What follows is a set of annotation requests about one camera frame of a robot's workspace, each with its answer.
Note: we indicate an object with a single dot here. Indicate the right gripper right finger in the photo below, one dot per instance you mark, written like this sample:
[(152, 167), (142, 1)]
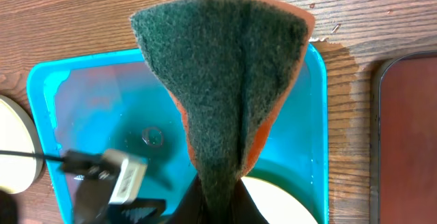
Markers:
[(245, 210)]

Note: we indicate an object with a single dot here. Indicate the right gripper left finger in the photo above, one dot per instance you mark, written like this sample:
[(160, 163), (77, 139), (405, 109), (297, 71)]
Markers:
[(191, 208)]

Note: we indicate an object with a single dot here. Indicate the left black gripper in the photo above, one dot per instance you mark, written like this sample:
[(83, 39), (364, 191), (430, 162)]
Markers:
[(92, 206)]

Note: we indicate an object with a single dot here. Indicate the yellow-green plate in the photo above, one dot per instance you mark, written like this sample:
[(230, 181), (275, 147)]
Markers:
[(19, 145), (276, 205)]

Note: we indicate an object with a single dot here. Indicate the dark sponge with red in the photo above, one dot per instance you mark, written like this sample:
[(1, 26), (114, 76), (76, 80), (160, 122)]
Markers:
[(229, 65)]

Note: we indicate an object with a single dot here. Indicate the teal plastic tray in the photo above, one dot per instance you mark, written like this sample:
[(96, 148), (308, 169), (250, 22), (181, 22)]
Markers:
[(113, 100)]

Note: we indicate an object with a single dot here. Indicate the dark red black-rimmed tray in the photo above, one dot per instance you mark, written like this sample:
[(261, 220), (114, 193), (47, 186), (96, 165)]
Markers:
[(403, 140)]

